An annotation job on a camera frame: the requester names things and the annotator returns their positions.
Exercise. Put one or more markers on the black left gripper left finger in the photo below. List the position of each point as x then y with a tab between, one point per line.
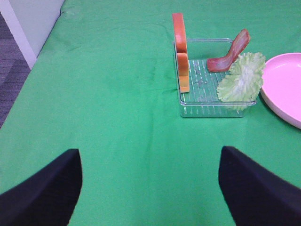
48	197

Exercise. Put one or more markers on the clear left plastic container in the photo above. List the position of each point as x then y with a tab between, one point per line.
202	99

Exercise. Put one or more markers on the pink round plate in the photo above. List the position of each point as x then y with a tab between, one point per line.
281	90

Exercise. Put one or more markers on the green tablecloth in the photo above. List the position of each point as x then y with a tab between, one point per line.
104	83

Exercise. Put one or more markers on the green lettuce leaf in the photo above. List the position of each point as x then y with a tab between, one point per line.
244	81

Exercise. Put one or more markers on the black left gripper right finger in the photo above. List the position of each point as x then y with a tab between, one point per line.
254	195

